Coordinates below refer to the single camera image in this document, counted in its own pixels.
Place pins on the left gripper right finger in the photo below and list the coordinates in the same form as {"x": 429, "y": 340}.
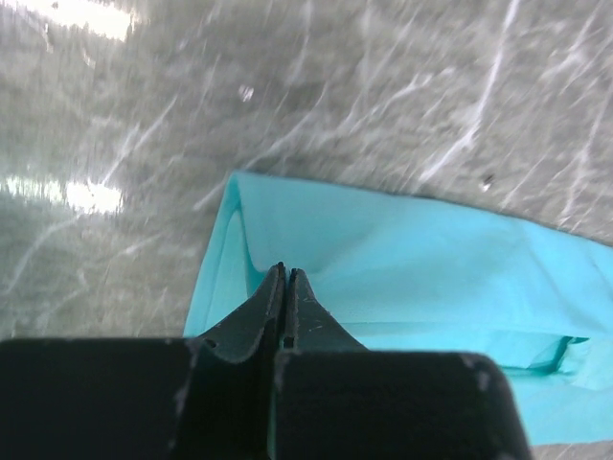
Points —
{"x": 336, "y": 399}

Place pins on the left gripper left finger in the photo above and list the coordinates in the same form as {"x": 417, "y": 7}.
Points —
{"x": 202, "y": 397}

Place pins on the teal t shirt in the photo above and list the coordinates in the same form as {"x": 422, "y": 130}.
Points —
{"x": 415, "y": 274}

